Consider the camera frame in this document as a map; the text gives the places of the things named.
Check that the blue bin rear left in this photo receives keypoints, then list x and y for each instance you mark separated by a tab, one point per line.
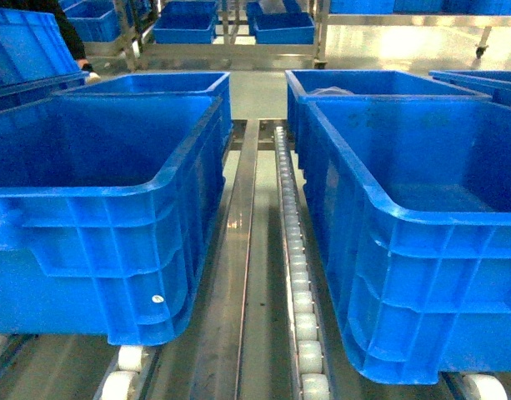
207	84

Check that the large blue bin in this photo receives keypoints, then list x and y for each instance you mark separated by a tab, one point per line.
411	206
107	208

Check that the large blue bin front right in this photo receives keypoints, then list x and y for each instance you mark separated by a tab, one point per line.
411	206

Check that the white roller track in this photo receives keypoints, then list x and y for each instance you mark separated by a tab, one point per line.
308	367

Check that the blue bin rear right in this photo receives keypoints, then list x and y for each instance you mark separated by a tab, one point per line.
307	85

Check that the large blue bin front left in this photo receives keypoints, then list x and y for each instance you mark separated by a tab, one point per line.
107	208

